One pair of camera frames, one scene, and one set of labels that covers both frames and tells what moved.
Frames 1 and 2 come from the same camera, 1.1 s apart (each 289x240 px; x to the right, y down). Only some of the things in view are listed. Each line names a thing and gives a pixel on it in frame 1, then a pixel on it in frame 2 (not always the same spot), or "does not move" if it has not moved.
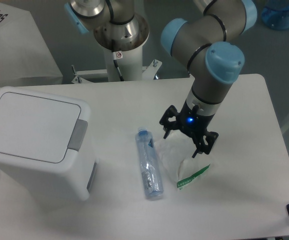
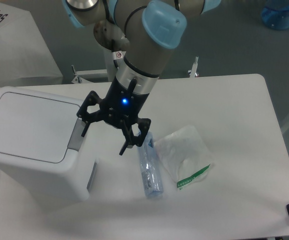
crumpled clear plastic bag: [175, 153] does not move
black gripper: [191, 120] → [121, 107]
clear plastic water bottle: [152, 175] does not move
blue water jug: [282, 14] does not move
